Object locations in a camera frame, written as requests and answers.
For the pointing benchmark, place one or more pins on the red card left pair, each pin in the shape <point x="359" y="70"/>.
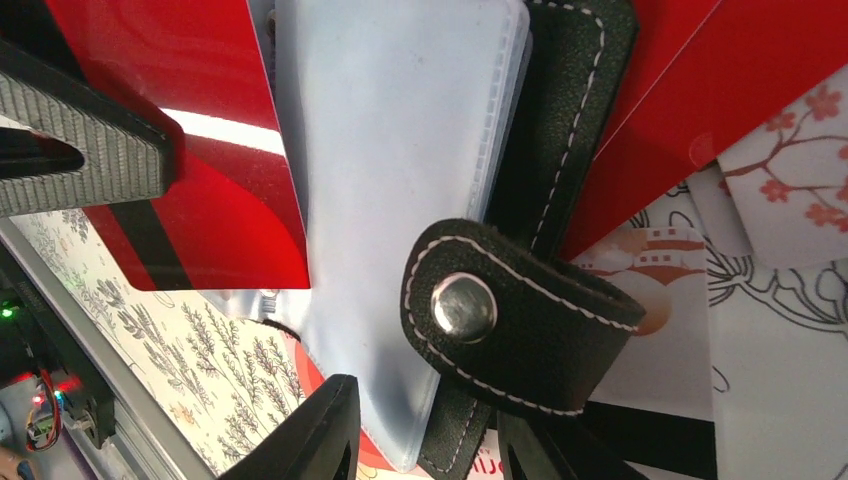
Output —
<point x="703" y="74"/>

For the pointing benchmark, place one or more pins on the black leather card holder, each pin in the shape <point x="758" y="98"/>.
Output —
<point x="439" y="150"/>

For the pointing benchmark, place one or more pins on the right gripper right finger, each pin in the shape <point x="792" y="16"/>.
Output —
<point x="549" y="449"/>

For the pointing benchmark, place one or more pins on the white floral card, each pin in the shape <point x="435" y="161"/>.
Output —
<point x="743" y="274"/>

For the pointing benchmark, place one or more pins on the aluminium rail frame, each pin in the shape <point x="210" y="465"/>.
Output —
<point x="146" y="445"/>

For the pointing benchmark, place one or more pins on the floral patterned table mat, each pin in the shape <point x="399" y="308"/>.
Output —
<point x="227" y="383"/>

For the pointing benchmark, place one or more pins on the red card with stripe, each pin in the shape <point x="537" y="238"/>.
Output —
<point x="231" y="219"/>

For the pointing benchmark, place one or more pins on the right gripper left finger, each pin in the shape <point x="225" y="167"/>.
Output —
<point x="318" y="441"/>

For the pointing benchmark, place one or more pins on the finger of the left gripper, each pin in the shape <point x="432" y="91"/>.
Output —
<point x="65" y="145"/>

